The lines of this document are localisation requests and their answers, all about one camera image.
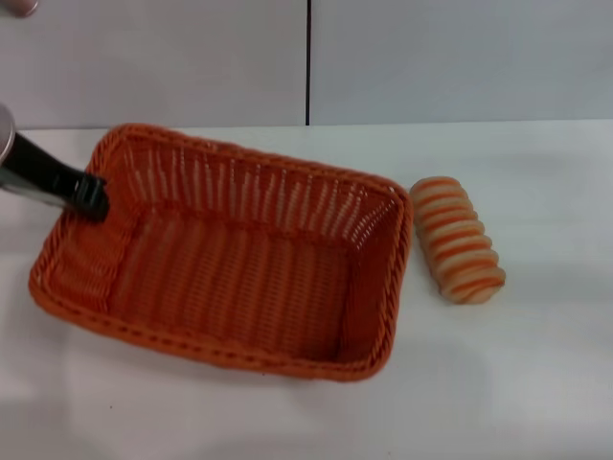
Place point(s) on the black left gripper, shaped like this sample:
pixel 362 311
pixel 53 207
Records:
pixel 43 175

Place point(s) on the orange woven plastic basket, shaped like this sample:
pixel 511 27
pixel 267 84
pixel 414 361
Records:
pixel 230 278

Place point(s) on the striped orange white bread loaf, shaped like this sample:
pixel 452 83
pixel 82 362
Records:
pixel 457 239

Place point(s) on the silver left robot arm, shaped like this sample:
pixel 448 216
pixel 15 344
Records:
pixel 6 134

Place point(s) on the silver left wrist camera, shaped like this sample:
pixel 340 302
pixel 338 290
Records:
pixel 19 6

